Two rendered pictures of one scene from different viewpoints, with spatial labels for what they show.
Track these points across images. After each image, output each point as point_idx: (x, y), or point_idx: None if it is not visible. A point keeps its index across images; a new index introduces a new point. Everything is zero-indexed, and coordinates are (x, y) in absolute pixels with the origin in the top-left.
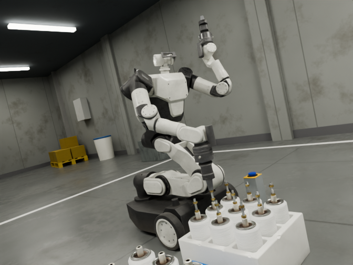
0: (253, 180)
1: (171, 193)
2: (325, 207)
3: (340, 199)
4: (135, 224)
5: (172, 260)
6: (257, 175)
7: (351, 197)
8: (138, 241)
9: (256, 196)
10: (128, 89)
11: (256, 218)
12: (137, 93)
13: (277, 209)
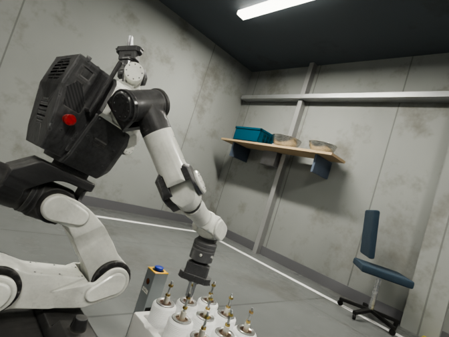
0: (166, 276)
1: (12, 306)
2: (135, 295)
3: (131, 285)
4: None
5: None
6: (164, 270)
7: (135, 281)
8: None
9: (232, 299)
10: (145, 112)
11: (232, 321)
12: (174, 138)
13: (217, 307)
